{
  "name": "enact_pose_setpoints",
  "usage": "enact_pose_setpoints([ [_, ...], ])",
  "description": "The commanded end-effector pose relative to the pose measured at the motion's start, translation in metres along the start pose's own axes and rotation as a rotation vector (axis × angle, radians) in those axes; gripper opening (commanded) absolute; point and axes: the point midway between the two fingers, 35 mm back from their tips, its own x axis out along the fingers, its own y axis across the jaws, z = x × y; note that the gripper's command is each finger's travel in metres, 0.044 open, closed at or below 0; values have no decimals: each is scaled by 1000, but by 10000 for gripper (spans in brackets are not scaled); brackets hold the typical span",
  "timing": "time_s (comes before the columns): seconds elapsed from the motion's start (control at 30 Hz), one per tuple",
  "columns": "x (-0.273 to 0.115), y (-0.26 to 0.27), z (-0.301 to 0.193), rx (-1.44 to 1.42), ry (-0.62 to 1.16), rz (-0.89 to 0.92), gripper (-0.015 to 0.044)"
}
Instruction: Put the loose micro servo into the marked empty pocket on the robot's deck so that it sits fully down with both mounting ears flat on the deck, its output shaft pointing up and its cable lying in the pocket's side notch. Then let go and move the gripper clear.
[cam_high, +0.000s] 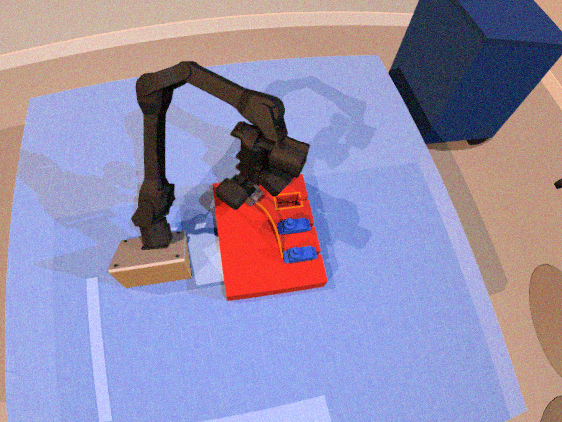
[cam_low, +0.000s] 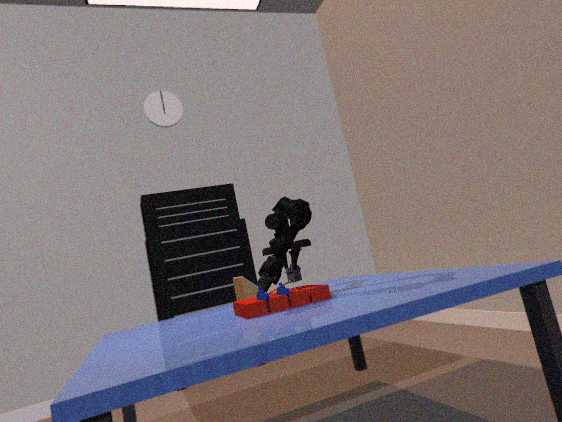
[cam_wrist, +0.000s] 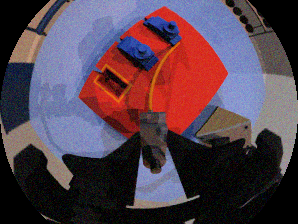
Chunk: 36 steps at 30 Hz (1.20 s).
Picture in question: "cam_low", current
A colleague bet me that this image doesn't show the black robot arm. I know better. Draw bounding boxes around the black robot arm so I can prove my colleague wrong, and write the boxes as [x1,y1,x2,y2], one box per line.
[256,197,312,292]

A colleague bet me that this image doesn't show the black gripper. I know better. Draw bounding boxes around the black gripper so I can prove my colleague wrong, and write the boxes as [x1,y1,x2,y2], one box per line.
[262,228,311,269]

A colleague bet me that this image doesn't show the red flat rectangular plate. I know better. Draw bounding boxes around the red flat rectangular plate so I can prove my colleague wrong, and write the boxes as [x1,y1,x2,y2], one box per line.
[233,282,331,319]

